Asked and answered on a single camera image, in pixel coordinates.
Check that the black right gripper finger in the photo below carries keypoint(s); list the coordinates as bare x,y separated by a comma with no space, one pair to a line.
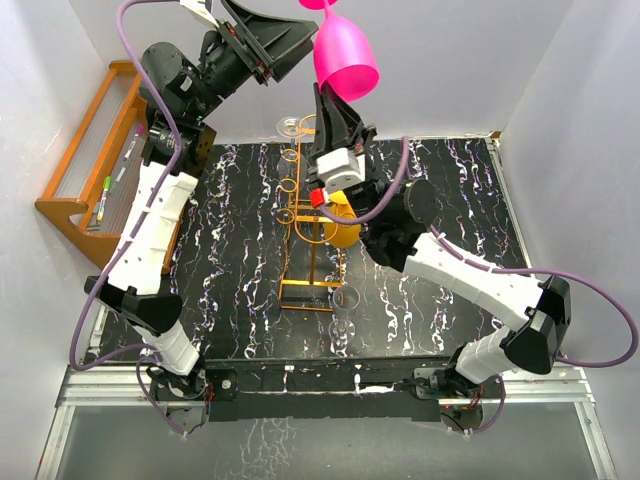
346,124
322,136

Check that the gold wire glass rack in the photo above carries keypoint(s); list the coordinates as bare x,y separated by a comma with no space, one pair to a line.
301,287

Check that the pink cap marker pen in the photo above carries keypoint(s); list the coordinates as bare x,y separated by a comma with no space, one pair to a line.
136,143

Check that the magenta plastic wine glass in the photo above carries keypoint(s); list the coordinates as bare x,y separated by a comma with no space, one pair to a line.
343,56

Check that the grey clear wine glass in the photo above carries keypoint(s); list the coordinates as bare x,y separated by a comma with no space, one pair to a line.
290,161

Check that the green cap marker pen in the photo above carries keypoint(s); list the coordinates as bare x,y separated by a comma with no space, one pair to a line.
101,205

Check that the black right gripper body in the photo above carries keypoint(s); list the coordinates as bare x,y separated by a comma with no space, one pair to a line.
369,179

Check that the clear wine glass front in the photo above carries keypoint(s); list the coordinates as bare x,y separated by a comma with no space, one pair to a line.
345,303

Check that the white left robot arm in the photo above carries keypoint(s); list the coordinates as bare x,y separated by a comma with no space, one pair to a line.
180,95

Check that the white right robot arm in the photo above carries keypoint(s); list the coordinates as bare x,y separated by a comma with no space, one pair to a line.
397,219

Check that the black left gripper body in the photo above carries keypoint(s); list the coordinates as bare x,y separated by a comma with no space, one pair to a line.
245,51

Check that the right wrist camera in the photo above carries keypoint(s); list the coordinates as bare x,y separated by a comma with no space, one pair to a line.
334,172

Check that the aluminium frame rail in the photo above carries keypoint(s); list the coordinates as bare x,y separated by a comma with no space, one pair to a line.
541,427

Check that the wooden stepped shelf rack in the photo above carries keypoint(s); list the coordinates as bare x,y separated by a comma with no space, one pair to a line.
96,151

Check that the orange plastic wine glass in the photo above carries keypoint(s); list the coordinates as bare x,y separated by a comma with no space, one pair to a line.
340,235

